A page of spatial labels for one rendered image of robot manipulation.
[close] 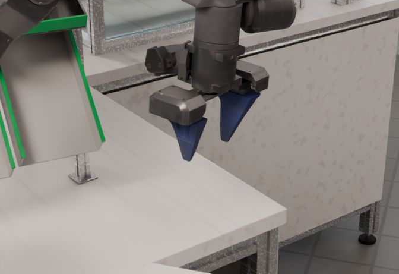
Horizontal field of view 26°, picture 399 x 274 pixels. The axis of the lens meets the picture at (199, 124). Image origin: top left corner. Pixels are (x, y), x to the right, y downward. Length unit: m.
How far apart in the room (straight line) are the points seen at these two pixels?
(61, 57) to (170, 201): 0.31
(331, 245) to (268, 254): 1.49
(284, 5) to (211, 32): 0.11
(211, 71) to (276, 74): 1.33
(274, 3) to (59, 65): 0.46
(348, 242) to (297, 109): 0.68
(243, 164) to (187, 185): 0.90
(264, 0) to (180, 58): 0.13
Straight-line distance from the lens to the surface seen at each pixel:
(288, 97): 2.45
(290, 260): 2.90
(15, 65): 1.41
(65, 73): 1.42
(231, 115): 1.15
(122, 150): 1.66
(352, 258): 2.93
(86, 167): 1.56
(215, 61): 1.06
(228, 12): 1.04
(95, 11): 2.12
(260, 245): 1.48
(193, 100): 1.03
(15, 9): 0.90
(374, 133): 2.78
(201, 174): 1.57
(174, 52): 1.09
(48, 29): 1.30
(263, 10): 1.08
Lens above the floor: 1.60
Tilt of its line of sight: 25 degrees down
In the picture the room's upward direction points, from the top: straight up
